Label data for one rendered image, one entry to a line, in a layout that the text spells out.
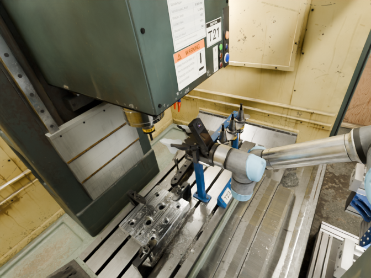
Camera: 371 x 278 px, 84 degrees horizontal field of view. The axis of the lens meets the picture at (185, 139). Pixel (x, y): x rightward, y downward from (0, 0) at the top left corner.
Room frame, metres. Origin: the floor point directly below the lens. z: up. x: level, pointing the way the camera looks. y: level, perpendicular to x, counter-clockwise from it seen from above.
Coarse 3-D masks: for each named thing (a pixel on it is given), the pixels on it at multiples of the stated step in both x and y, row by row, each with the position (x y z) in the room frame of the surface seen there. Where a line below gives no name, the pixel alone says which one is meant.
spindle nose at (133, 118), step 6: (120, 108) 0.69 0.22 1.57; (126, 114) 0.65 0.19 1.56; (132, 114) 0.64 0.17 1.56; (138, 114) 0.64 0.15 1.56; (144, 114) 0.64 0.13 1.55; (162, 114) 0.69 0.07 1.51; (126, 120) 0.66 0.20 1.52; (132, 120) 0.64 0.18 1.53; (138, 120) 0.64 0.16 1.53; (144, 120) 0.64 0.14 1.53; (150, 120) 0.64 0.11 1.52; (156, 120) 0.65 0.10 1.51; (132, 126) 0.65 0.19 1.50; (138, 126) 0.64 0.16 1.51; (144, 126) 0.64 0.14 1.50
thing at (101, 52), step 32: (0, 0) 0.90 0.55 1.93; (32, 0) 0.75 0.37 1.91; (64, 0) 0.63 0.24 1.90; (96, 0) 0.55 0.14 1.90; (128, 0) 0.49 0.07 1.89; (160, 0) 0.56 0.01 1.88; (224, 0) 0.80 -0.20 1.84; (32, 32) 0.82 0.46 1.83; (64, 32) 0.68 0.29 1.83; (96, 32) 0.58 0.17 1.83; (128, 32) 0.50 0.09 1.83; (160, 32) 0.55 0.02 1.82; (64, 64) 0.74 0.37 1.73; (96, 64) 0.61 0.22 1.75; (128, 64) 0.52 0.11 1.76; (160, 64) 0.53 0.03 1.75; (96, 96) 0.66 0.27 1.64; (128, 96) 0.55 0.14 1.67; (160, 96) 0.51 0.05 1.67
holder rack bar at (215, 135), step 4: (232, 112) 1.07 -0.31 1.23; (236, 112) 1.07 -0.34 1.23; (236, 116) 1.03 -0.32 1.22; (228, 120) 0.99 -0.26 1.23; (228, 124) 0.95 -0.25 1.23; (220, 128) 0.93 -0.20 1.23; (216, 132) 0.89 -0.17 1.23; (212, 136) 0.87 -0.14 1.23; (216, 136) 0.86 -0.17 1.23; (216, 140) 0.84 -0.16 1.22
